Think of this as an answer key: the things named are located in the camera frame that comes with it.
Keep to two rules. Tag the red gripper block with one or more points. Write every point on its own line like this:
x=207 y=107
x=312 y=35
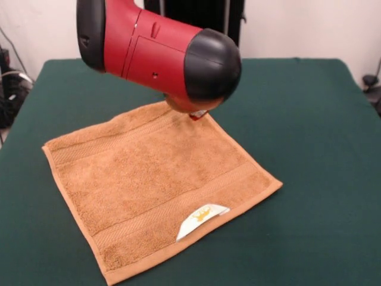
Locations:
x=197 y=116

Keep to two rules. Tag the tan terry towel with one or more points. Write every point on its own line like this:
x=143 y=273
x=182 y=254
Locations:
x=149 y=184

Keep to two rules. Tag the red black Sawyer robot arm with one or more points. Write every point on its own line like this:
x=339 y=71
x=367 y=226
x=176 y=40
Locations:
x=154 y=56

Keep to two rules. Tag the dark green table cloth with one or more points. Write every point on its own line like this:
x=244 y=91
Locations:
x=297 y=149

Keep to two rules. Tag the dark grey stand base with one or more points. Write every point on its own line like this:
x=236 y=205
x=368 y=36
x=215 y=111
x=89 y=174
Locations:
x=369 y=80

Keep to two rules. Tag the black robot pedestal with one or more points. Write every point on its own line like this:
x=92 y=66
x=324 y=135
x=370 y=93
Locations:
x=232 y=21

